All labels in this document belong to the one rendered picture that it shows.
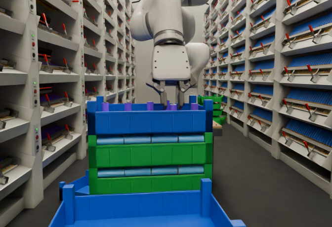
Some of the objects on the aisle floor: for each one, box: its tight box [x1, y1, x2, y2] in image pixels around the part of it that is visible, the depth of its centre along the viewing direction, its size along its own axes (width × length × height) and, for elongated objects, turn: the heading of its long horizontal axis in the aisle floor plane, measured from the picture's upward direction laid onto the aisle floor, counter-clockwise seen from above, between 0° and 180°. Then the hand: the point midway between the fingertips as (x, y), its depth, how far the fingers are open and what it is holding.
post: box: [83, 0, 106, 102], centre depth 254 cm, size 20×9×176 cm
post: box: [0, 0, 43, 208], centre depth 114 cm, size 20×9×176 cm
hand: (172, 100), depth 73 cm, fingers open, 3 cm apart
